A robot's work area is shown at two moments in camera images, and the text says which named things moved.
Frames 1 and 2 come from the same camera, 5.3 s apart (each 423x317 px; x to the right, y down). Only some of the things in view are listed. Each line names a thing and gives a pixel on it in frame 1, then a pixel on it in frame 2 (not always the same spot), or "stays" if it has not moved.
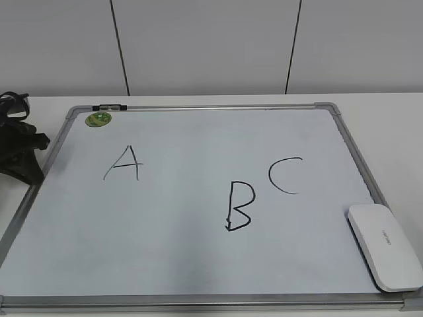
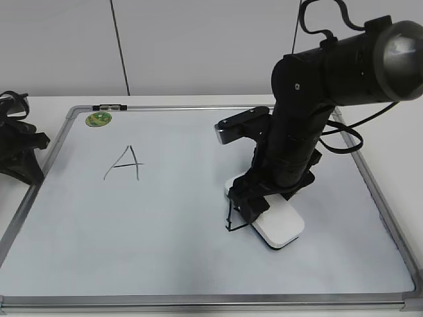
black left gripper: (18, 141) stays
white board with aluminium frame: (197, 209) stays
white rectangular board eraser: (388, 253) → (282, 224)
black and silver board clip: (110, 107) stays
